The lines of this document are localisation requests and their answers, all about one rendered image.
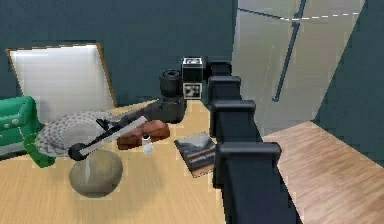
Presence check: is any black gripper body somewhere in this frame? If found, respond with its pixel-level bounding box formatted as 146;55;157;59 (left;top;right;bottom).
146;68;187;125

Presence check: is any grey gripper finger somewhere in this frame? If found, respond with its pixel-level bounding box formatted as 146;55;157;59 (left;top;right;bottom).
95;103;156;132
67;114;149;162

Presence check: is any small white shaker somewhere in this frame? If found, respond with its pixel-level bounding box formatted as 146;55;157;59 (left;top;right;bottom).
141;132;154;156

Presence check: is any olive grey round bowl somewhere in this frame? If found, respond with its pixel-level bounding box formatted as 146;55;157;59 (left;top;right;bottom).
68;149;124;200

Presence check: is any dark covered book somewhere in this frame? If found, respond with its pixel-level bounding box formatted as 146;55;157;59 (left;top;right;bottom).
173;131;218;179

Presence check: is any white wood-framed picture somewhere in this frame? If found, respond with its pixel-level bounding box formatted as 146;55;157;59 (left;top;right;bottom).
5;42;118;125

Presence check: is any pale grey fridge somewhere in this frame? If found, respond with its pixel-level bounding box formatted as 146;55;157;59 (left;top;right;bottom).
231;0;366;136

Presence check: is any long dark fridge handle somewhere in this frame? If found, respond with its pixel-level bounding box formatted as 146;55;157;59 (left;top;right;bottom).
271;21;301;103

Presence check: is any short dark fridge handle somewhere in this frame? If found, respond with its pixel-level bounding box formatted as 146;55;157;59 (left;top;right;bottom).
293;0;308;20

